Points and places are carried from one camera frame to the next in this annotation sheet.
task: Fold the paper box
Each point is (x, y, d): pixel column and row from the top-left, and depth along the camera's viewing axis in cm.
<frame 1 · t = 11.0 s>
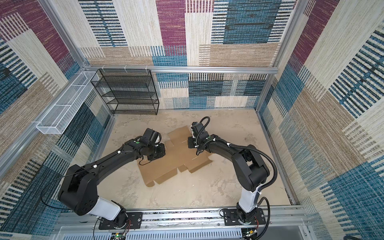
left hand: (167, 151, 87), fingers closed
right hand: (190, 143, 93), fingers closed
flat brown cardboard box: (177, 156, 86), point 10 cm above the table

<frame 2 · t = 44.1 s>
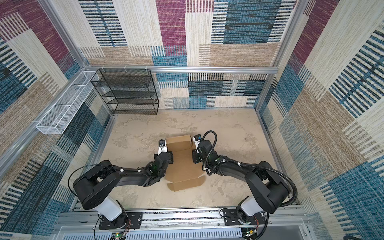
left hand: (168, 147, 90), fingers closed
right hand: (193, 152, 89), fingers closed
flat brown cardboard box: (183, 173, 91), on the table

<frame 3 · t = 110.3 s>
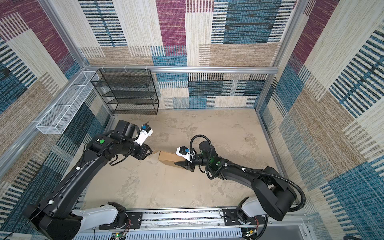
left hand: (148, 148, 73), fingers open
right hand: (177, 159, 79), fingers open
flat brown cardboard box: (170, 157, 79), point 17 cm above the table

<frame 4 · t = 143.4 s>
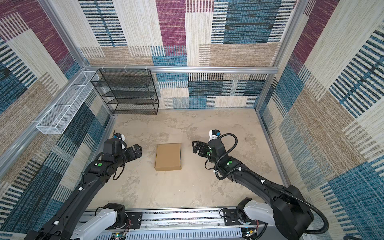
left hand: (133, 148, 80), fingers open
right hand: (198, 146, 82), fingers open
